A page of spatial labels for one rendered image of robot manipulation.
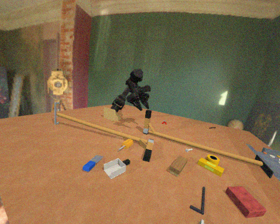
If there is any red rectangular block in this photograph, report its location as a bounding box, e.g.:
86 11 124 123
225 186 267 218

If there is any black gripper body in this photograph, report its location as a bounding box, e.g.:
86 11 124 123
126 84 150 102

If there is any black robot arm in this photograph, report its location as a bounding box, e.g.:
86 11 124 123
110 68 151 112

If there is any dark grey l-shaped bar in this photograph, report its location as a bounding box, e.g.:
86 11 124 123
190 187 205 215

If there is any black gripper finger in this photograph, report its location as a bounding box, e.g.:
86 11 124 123
141 97 149 109
129 97 142 111

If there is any yellow spirit level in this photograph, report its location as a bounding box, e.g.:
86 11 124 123
198 157 224 176

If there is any white open tray with black handle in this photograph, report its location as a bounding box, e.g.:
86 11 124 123
104 159 130 179

